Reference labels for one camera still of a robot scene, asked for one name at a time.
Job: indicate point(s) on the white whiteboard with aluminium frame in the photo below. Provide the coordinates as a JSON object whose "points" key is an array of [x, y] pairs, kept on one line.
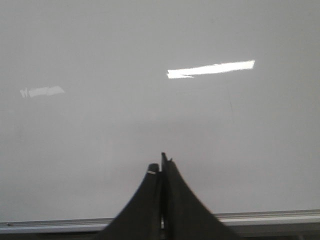
{"points": [[93, 91]]}

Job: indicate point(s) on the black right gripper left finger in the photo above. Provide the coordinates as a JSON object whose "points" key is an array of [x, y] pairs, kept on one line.
{"points": [[141, 217]]}

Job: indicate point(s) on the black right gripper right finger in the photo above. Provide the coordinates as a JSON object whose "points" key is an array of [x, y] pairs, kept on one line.
{"points": [[185, 217]]}

